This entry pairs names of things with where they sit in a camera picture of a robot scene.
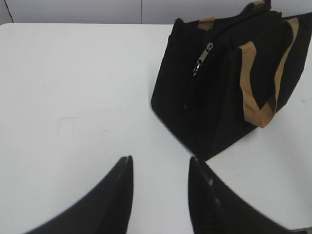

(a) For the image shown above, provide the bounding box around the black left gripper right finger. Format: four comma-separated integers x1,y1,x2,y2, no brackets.
188,156,291,234

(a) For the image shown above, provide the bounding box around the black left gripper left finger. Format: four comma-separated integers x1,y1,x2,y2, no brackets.
30,156,134,234

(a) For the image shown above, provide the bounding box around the black bag with tan handles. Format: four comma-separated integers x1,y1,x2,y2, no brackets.
151,0,312,160

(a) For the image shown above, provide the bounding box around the silver zipper pull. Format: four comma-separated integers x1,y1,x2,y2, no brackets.
193,42,213,77

